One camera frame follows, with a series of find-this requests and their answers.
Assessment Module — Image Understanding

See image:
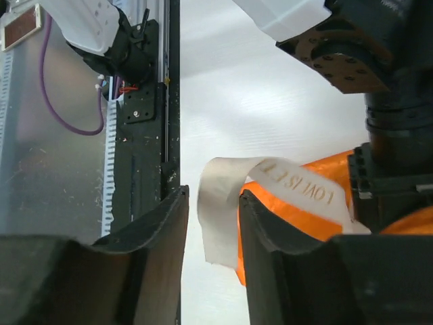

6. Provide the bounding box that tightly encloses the cream ribbon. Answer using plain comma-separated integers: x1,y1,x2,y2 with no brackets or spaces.
197,152,370,271

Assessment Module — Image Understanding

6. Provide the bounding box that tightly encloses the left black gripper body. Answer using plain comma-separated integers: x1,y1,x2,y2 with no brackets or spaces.
348,70,432,232

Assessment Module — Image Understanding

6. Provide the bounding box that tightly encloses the white slotted cable duct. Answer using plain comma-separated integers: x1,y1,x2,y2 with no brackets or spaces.
1,50,122,237

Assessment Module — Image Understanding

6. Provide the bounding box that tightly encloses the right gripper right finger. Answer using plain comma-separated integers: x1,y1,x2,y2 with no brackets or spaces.
239,191,432,324

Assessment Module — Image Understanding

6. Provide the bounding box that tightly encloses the orange wrapping paper sheet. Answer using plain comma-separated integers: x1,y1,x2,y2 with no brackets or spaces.
235,151,433,287

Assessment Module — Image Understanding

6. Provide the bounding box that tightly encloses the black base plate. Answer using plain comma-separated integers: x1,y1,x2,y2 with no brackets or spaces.
110,1,181,233

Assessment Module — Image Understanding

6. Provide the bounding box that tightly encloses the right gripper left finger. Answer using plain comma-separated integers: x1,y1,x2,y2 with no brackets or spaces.
1,186,189,324

